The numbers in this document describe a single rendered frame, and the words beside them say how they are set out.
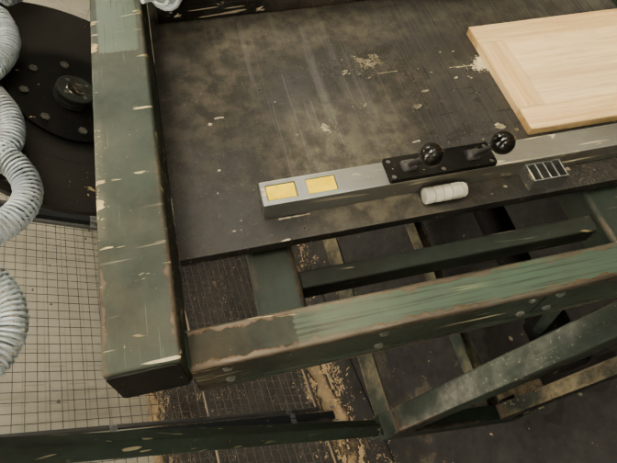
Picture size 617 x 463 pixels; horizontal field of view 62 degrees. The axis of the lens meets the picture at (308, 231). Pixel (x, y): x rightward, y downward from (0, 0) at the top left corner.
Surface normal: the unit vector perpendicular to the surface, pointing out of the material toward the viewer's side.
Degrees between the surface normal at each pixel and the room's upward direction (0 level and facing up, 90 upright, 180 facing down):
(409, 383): 0
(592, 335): 0
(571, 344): 0
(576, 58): 57
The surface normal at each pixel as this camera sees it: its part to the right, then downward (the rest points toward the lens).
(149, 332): 0.04, -0.52
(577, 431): -0.79, -0.14
